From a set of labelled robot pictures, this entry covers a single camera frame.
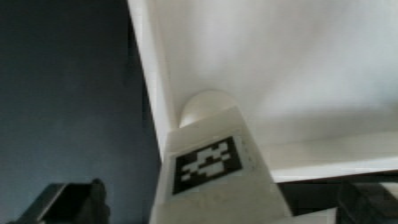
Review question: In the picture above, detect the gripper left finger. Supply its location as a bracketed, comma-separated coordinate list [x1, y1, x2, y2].
[8, 179, 111, 224]

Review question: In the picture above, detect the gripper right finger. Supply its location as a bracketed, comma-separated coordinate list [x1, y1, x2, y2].
[336, 182, 398, 224]

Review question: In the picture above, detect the white square table top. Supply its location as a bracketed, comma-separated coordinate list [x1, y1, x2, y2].
[129, 0, 398, 182]

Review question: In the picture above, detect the white table leg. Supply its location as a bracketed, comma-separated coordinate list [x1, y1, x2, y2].
[150, 91, 292, 224]

